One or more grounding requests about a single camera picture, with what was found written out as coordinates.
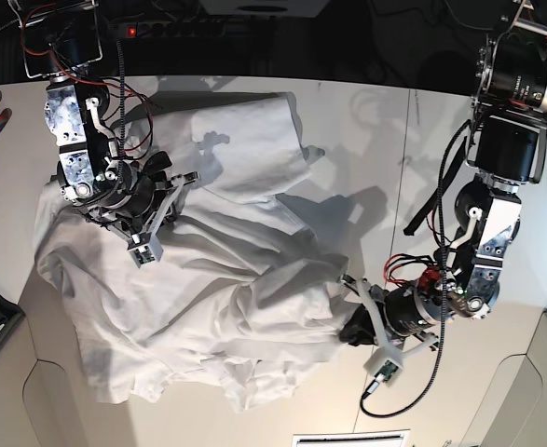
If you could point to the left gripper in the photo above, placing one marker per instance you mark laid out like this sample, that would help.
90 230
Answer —
396 323

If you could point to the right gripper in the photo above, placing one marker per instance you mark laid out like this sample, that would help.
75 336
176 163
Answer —
147 199

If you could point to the white t-shirt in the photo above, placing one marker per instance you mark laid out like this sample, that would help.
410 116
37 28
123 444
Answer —
244 297

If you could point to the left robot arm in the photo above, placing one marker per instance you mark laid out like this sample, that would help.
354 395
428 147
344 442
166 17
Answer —
474 212

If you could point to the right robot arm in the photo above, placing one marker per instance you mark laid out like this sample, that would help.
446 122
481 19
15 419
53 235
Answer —
60 40

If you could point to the white vent grille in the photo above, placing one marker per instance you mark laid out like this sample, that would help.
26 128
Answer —
392 438

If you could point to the black power strip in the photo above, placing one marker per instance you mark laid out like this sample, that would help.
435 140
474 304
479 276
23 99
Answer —
191 27

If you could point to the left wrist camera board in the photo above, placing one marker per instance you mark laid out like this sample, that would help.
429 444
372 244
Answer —
385 373

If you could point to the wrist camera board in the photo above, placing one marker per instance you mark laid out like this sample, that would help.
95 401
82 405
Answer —
385 373
142 255

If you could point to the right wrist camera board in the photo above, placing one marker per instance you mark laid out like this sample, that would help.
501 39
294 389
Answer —
142 255

